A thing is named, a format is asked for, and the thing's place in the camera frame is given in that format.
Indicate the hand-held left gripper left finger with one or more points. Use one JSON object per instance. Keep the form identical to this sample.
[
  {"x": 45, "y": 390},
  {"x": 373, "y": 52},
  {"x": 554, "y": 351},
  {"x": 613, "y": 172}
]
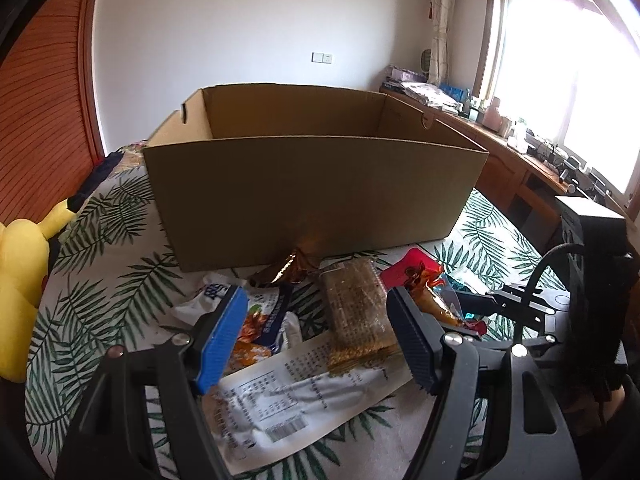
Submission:
[{"x": 222, "y": 342}]

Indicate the wooden desk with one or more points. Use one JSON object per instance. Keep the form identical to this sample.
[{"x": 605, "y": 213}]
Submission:
[{"x": 500, "y": 160}]

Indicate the red wooden wardrobe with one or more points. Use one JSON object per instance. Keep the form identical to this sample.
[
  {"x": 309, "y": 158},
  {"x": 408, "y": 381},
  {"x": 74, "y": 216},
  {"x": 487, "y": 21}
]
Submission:
[{"x": 45, "y": 110}]

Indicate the row of small desk gadgets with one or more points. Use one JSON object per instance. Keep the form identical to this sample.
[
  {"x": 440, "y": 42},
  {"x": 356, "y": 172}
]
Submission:
[{"x": 560, "y": 160}]

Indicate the white wall socket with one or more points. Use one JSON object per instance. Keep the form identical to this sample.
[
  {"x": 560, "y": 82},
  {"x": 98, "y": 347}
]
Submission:
[{"x": 322, "y": 57}]

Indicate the white and blue snack packet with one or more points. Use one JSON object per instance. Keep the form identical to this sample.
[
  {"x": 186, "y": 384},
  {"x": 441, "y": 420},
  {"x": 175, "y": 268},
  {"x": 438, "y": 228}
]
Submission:
[{"x": 265, "y": 325}]

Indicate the wooden framed window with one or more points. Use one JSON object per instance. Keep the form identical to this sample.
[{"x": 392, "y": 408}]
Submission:
[{"x": 560, "y": 60}]

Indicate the yellow plush toy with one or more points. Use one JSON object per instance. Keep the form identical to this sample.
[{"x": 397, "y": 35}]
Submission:
[{"x": 20, "y": 300}]

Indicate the pile of papers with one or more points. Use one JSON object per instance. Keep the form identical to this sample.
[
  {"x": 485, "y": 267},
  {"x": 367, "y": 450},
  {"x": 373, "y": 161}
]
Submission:
[{"x": 425, "y": 91}]

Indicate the large white snack packet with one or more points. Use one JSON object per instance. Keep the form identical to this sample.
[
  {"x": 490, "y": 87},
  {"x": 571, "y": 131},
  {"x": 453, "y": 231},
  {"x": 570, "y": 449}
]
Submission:
[{"x": 300, "y": 390}]

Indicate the gold foil snack wrapper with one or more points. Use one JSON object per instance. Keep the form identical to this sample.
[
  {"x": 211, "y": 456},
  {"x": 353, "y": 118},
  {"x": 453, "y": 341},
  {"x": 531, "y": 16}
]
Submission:
[{"x": 285, "y": 270}]

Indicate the pink bottle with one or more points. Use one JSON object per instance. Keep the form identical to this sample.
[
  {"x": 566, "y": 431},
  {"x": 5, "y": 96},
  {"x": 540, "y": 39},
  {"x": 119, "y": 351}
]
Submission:
[{"x": 494, "y": 117}]

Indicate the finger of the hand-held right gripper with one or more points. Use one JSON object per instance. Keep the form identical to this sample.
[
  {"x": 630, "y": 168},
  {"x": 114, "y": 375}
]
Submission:
[
  {"x": 505, "y": 300},
  {"x": 530, "y": 340}
]

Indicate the red snack packet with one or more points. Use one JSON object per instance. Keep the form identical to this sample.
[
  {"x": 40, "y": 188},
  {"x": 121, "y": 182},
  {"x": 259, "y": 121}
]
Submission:
[{"x": 415, "y": 270}]

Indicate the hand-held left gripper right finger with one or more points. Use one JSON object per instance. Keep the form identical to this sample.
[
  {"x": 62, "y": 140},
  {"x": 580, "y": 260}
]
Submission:
[{"x": 414, "y": 345}]

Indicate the leaf print bed sheet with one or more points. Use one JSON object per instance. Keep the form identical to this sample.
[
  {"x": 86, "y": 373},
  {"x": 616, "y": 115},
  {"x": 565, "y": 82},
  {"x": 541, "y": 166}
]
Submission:
[{"x": 115, "y": 240}]

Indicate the patterned beige curtain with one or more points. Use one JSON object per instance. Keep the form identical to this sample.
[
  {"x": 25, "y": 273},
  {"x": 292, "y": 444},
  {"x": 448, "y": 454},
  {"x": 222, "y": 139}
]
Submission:
[{"x": 445, "y": 20}]

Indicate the clear packet of crackers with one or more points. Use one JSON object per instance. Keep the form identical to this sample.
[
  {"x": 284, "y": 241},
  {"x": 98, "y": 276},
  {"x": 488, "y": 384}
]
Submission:
[{"x": 350, "y": 305}]

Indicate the brown cardboard box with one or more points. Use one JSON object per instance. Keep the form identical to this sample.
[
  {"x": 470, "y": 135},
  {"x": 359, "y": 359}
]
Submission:
[{"x": 300, "y": 200}]

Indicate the dark blue cloth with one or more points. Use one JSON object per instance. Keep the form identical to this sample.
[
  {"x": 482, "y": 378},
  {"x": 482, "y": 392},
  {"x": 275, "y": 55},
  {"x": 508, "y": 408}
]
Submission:
[{"x": 100, "y": 170}]

